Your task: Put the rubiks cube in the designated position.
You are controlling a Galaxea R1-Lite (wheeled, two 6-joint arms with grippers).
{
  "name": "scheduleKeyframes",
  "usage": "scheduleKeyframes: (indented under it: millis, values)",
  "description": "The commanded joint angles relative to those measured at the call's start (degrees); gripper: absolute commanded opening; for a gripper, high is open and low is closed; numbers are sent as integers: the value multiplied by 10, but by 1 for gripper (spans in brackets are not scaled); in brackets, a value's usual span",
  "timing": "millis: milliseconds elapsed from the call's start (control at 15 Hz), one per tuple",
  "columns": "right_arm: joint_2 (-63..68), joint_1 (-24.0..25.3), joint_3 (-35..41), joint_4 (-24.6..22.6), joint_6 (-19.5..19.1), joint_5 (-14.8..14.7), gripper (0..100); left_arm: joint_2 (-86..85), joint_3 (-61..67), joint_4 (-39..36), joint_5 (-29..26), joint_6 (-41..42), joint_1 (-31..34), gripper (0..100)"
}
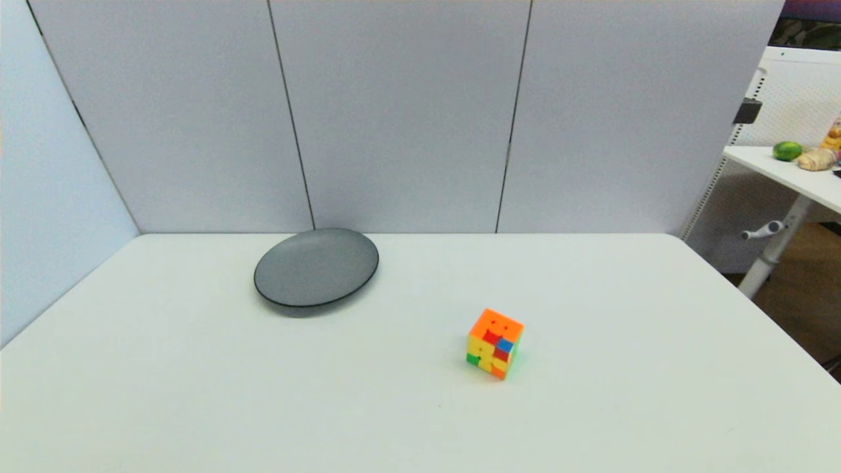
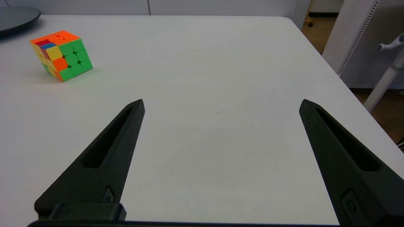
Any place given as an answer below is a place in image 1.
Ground multicolour rubiks cube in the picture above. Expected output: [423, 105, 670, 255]
[466, 308, 525, 380]

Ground grey round plate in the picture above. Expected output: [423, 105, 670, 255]
[254, 227, 380, 308]

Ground black clip on panel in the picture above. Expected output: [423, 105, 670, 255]
[733, 98, 763, 125]

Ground white side desk top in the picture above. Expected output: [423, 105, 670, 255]
[723, 145, 841, 215]

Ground white pegboard panel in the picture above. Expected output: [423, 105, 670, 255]
[679, 45, 841, 274]

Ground beige ginger root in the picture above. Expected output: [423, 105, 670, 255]
[797, 148, 838, 172]

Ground grey desk crank handle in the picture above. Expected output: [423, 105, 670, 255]
[741, 221, 788, 240]

